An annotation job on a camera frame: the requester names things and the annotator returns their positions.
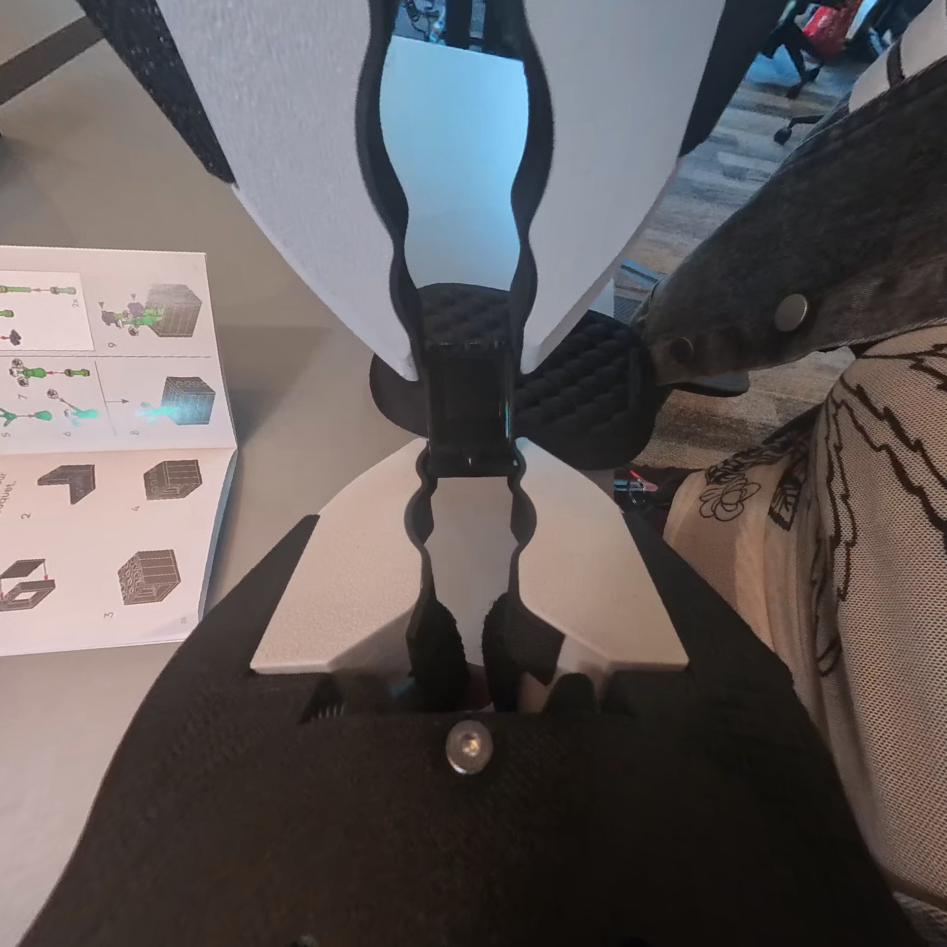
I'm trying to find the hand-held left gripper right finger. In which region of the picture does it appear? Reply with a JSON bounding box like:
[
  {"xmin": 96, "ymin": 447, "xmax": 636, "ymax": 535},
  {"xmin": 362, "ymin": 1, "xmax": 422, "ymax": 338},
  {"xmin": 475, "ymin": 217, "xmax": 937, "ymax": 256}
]
[{"xmin": 509, "ymin": 437, "xmax": 691, "ymax": 672}]

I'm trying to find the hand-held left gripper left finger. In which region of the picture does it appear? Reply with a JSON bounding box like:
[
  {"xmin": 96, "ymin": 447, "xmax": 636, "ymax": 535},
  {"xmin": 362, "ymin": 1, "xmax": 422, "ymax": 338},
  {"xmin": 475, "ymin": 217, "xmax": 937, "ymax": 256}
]
[{"xmin": 250, "ymin": 440, "xmax": 432, "ymax": 676}]

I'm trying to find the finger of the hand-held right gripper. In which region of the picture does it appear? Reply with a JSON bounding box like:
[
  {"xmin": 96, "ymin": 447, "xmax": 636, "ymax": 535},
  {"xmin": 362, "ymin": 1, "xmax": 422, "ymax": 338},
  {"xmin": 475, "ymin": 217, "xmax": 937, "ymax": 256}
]
[
  {"xmin": 510, "ymin": 0, "xmax": 722, "ymax": 373},
  {"xmin": 159, "ymin": 0, "xmax": 429, "ymax": 383}
]

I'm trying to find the black lego block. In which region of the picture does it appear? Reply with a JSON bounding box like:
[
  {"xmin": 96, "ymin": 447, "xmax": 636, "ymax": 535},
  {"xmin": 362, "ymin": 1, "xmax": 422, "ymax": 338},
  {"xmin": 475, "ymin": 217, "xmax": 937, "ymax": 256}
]
[{"xmin": 420, "ymin": 336, "xmax": 519, "ymax": 476}]

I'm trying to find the lego instruction booklet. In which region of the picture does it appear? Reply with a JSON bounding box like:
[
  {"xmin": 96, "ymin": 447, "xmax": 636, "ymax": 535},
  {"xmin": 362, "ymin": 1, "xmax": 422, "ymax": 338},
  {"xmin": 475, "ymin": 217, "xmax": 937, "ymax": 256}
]
[{"xmin": 0, "ymin": 246, "xmax": 239, "ymax": 658}]

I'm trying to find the black office chair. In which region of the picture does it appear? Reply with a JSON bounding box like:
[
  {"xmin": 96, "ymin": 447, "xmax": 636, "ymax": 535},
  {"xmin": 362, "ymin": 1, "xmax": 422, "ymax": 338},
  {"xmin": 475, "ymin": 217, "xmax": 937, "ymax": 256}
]
[{"xmin": 769, "ymin": 0, "xmax": 896, "ymax": 145}]

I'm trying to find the black quilted pad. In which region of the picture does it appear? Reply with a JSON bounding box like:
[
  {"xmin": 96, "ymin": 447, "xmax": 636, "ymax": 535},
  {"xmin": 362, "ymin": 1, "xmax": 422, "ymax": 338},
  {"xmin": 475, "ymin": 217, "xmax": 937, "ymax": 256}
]
[{"xmin": 370, "ymin": 283, "xmax": 657, "ymax": 469}]

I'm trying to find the red bag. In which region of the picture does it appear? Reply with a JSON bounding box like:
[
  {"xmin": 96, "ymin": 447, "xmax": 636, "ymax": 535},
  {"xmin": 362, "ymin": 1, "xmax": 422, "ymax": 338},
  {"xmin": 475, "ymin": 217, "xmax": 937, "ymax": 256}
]
[{"xmin": 802, "ymin": 0, "xmax": 863, "ymax": 60}]

